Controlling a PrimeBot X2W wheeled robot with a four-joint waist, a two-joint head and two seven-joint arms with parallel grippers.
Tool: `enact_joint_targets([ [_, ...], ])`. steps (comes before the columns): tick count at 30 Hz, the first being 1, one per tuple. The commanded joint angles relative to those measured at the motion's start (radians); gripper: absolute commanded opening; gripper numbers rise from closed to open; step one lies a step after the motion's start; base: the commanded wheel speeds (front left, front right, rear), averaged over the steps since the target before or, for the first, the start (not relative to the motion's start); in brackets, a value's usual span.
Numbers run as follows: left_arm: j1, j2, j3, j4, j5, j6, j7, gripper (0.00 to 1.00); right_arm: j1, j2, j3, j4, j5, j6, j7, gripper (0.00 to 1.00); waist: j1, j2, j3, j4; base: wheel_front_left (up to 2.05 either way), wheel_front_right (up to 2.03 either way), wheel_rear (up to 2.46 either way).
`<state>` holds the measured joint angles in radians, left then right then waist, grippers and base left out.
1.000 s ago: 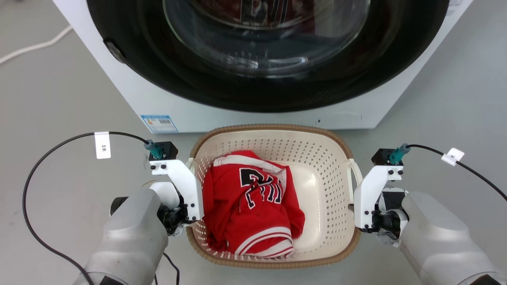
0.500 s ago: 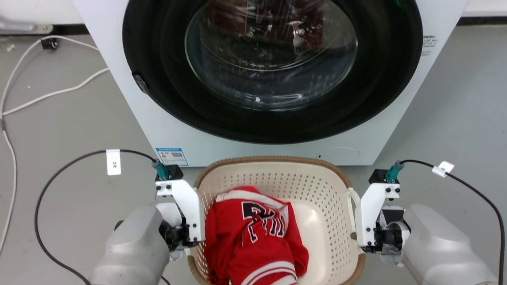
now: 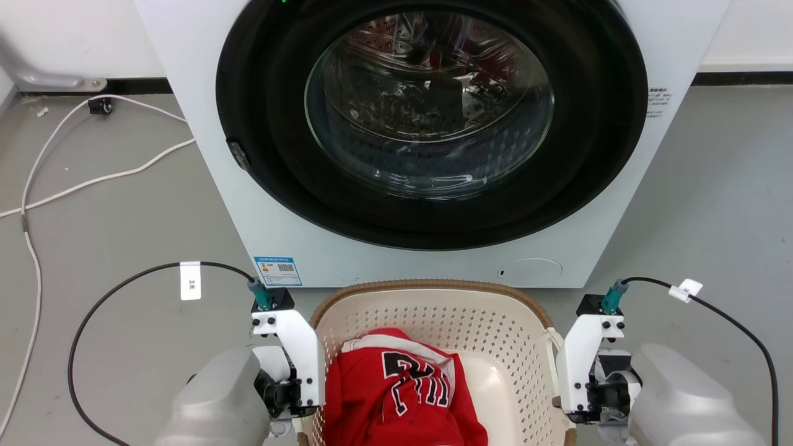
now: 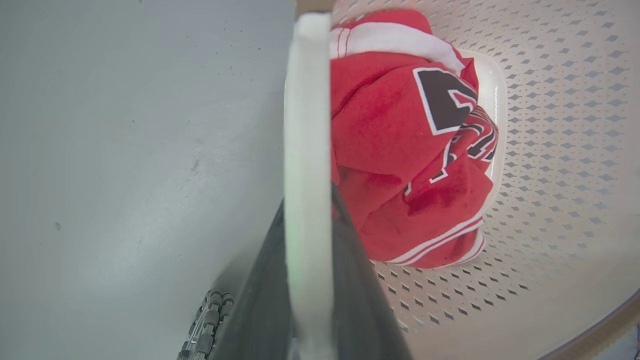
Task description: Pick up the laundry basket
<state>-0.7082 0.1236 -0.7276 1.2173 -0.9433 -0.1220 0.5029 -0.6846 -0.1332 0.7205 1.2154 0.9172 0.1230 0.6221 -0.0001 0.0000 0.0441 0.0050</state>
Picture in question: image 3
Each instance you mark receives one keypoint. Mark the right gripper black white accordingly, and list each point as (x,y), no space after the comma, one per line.
(604,393)

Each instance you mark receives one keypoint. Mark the beige perforated plastic laundry basket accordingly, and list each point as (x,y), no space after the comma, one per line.
(433,310)

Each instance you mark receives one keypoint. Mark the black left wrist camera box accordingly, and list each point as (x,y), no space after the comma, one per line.
(280,300)

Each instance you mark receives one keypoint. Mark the printed text label sticker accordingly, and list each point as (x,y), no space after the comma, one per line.
(657,102)

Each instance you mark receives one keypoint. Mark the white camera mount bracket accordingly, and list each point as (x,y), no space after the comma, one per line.
(303,353)
(576,359)

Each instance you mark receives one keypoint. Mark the white front-load washing machine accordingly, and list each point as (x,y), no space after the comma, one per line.
(204,204)

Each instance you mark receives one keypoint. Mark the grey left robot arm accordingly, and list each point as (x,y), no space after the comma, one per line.
(214,402)

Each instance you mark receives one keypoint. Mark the round black glass washer door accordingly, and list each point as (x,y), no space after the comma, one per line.
(266,93)

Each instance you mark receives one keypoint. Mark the white left camera mount bracket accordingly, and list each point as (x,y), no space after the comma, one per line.
(303,353)

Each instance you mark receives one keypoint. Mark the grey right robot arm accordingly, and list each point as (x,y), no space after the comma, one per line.
(681,402)

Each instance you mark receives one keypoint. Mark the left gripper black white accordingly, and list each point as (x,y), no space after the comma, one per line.
(282,393)

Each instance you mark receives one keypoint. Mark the round white filter cover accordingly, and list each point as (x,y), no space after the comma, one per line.
(530,272)

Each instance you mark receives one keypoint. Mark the black baseboard strip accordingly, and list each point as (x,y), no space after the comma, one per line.
(743,78)
(136,86)

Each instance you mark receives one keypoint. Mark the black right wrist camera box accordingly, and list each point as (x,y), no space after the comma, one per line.
(591,305)

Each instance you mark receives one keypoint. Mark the white right camera mount bracket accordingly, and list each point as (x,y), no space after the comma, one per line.
(576,359)

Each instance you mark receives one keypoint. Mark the red basketball jersey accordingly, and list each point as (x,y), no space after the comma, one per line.
(372,409)

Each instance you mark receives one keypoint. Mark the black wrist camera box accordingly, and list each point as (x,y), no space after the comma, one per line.
(280,300)
(591,305)

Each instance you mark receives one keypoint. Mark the dark washer door latch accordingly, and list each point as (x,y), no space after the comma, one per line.
(239,155)

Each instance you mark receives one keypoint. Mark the blue energy label sticker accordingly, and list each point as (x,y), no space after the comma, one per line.
(277,271)

